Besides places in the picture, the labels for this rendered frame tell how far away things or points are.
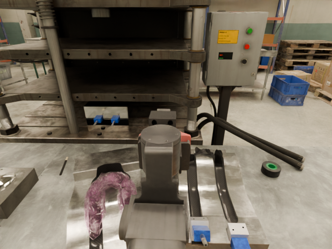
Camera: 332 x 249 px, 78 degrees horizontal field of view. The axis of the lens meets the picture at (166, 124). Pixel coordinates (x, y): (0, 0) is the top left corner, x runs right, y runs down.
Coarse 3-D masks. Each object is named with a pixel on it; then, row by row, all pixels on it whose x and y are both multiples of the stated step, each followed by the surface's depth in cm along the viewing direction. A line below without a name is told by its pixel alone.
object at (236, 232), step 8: (232, 224) 59; (240, 224) 59; (232, 232) 56; (240, 232) 56; (248, 232) 56; (232, 240) 56; (240, 240) 56; (232, 248) 56; (240, 248) 54; (248, 248) 54
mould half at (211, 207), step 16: (208, 160) 82; (224, 160) 82; (208, 176) 78; (240, 176) 78; (208, 192) 74; (240, 192) 74; (208, 208) 67; (240, 208) 67; (208, 224) 62; (224, 224) 62; (256, 224) 62; (224, 240) 57; (256, 240) 57
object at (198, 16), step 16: (192, 16) 99; (192, 32) 101; (192, 48) 104; (192, 64) 107; (192, 80) 111; (192, 96) 115; (0, 112) 122; (192, 112) 119; (0, 128) 127; (16, 128) 131; (192, 128) 124
